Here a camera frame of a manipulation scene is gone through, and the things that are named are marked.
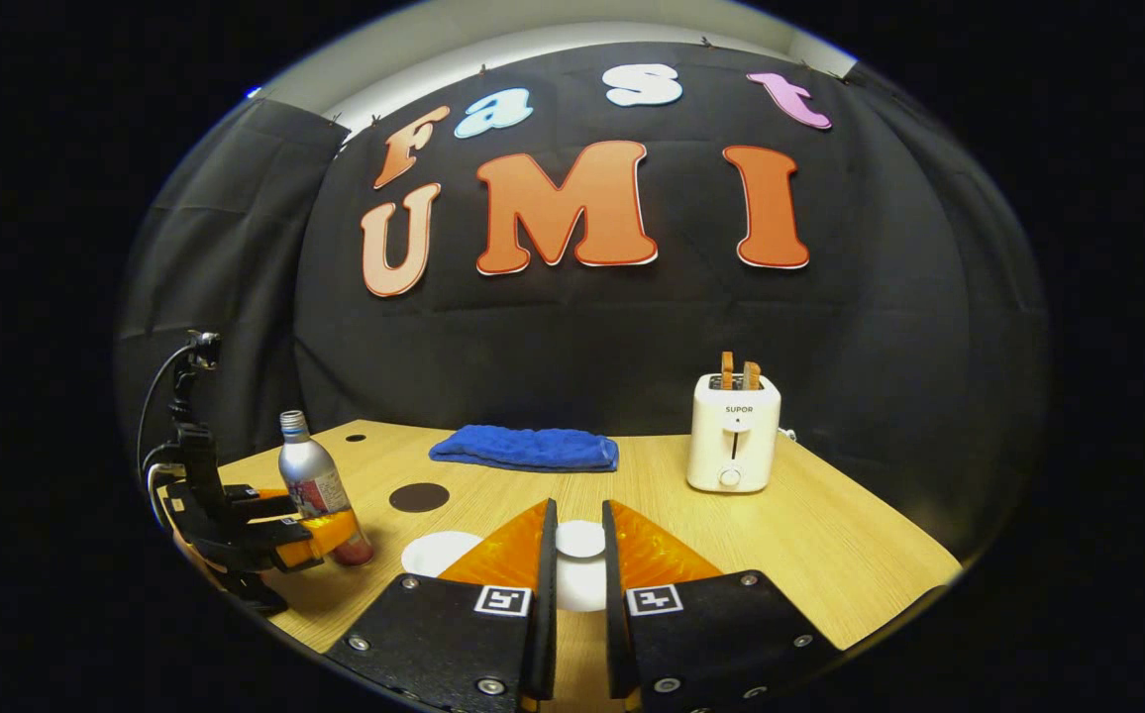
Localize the blue folded towel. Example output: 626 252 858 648
429 425 620 473

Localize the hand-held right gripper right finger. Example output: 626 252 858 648
602 500 846 713

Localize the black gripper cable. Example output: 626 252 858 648
136 343 193 478

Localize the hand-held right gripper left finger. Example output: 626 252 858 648
325 498 559 713

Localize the black backdrop cloth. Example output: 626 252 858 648
117 42 1051 560

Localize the dark round coaster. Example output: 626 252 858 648
389 482 452 514

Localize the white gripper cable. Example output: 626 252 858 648
145 461 179 528

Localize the white toaster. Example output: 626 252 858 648
686 372 782 494

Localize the silver water bottle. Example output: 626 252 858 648
278 409 375 567

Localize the white teacup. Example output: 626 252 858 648
401 531 485 578

